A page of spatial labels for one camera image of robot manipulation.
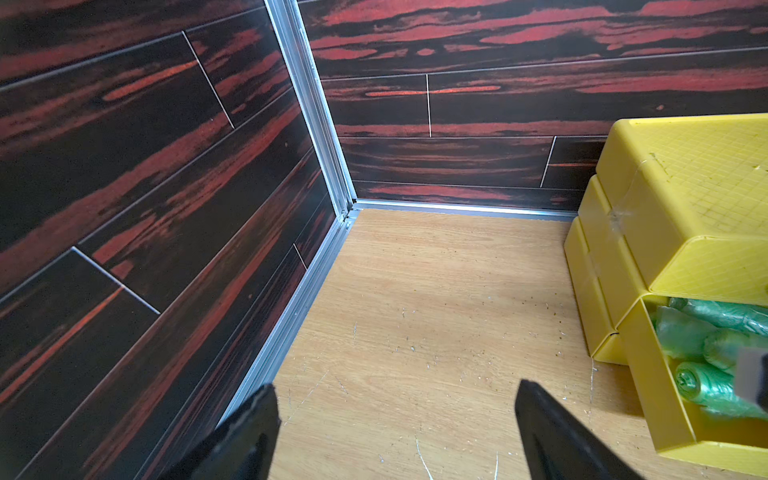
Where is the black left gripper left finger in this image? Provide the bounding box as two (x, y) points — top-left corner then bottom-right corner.
(161, 384), (281, 480)

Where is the yellow plastic drawer box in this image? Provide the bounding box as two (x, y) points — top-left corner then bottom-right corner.
(565, 114), (767, 477)

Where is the green trash bag roll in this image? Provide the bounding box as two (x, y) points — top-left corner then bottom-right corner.
(651, 306), (717, 362)
(703, 329), (750, 375)
(673, 362), (767, 420)
(668, 297), (767, 336)

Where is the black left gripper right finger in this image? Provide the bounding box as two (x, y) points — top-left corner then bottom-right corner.
(515, 379), (641, 479)

